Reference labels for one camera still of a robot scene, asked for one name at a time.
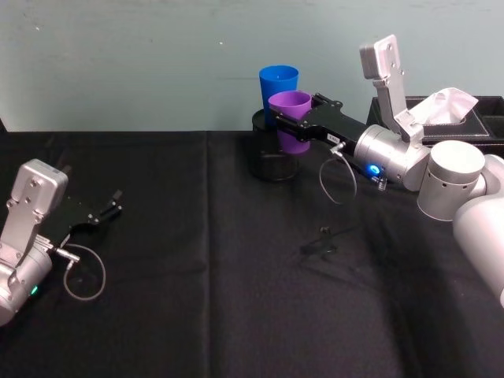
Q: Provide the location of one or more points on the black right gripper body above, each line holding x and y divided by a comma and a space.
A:
330, 126

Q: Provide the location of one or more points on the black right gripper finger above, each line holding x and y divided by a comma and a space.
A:
325, 100
287, 123

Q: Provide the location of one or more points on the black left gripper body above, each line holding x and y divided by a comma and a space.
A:
73, 214

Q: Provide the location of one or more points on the purple plastic cup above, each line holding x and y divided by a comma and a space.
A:
289, 105

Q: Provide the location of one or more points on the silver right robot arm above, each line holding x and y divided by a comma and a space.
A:
453, 177

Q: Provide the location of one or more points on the blue plastic cup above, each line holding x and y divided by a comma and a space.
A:
277, 80

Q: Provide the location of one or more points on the black plastic cup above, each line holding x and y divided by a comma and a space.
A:
271, 165

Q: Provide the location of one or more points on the black table cloth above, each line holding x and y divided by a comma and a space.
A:
165, 275

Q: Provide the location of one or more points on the white tissue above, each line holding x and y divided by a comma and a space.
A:
445, 106

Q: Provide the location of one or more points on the small black clip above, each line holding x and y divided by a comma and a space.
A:
321, 247

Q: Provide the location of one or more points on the black leather tissue box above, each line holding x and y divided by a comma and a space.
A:
464, 126

